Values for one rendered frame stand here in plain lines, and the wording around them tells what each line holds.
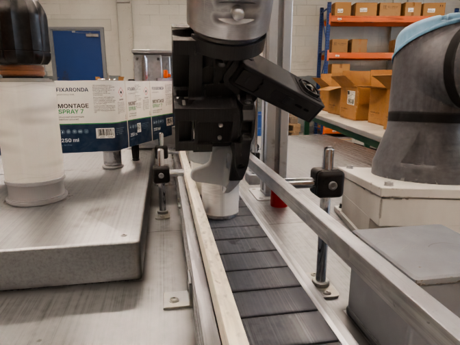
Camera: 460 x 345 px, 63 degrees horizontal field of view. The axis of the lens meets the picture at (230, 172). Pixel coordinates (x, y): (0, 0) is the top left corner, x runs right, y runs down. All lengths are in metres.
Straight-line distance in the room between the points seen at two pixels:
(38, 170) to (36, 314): 0.24
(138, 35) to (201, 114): 8.15
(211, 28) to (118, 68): 8.25
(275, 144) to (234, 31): 0.47
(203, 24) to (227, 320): 0.23
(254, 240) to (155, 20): 8.11
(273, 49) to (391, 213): 0.38
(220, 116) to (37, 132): 0.33
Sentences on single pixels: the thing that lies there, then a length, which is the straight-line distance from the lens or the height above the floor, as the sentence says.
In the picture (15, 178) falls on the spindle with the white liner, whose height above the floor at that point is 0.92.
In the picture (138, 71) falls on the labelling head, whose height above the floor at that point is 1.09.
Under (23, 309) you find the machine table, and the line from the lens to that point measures 0.47.
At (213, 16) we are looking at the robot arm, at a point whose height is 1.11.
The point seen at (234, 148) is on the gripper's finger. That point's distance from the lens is 0.40.
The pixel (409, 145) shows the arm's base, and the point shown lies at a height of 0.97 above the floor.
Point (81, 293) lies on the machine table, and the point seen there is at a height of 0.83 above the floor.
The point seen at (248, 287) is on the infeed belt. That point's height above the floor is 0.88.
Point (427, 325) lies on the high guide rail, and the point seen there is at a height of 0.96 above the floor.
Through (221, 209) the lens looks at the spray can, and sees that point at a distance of 0.51.
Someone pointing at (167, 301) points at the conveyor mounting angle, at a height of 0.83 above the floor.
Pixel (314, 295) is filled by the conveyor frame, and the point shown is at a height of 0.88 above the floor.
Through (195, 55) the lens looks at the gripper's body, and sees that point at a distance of 0.36.
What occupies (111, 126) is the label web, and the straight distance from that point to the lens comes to 0.83.
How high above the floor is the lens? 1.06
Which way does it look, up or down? 13 degrees down
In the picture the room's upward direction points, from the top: straight up
